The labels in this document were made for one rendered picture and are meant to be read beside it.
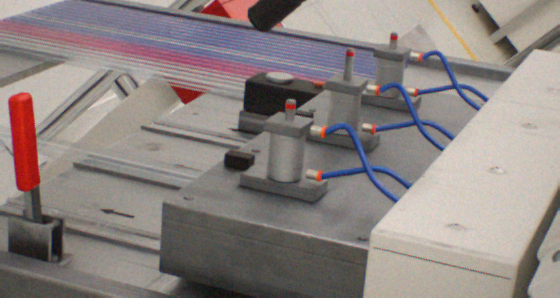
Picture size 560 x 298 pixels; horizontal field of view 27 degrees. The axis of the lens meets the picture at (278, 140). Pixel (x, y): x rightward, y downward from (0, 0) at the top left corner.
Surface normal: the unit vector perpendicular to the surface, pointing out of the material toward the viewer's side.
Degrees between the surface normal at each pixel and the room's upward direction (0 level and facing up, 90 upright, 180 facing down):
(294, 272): 90
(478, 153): 44
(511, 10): 90
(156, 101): 90
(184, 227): 90
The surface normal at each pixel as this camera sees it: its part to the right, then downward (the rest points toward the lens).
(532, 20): -0.37, 0.27
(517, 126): 0.08, -0.94
